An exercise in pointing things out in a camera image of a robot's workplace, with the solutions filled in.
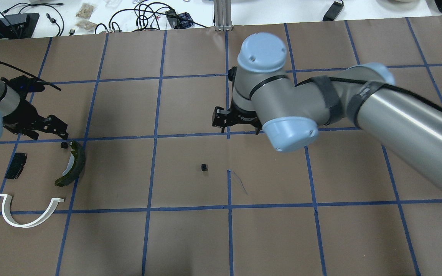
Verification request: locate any black power adapter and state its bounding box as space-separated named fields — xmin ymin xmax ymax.
xmin=322 ymin=0 xmax=344 ymax=21

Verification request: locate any bag of small parts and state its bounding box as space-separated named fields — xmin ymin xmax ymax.
xmin=76 ymin=2 xmax=95 ymax=20

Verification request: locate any aluminium frame post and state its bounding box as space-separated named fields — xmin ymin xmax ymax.
xmin=213 ymin=0 xmax=233 ymax=31

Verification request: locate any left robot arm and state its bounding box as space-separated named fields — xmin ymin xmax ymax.
xmin=0 ymin=61 xmax=69 ymax=140

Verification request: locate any white curved plastic bracket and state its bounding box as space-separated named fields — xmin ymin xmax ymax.
xmin=0 ymin=193 xmax=65 ymax=228

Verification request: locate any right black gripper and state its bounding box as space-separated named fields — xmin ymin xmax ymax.
xmin=212 ymin=67 xmax=262 ymax=140

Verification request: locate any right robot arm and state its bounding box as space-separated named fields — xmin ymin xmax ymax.
xmin=212 ymin=33 xmax=442 ymax=191

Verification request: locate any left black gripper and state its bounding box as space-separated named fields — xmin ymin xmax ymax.
xmin=1 ymin=76 xmax=69 ymax=140

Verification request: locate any black brake pad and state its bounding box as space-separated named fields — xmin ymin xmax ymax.
xmin=5 ymin=152 xmax=28 ymax=179

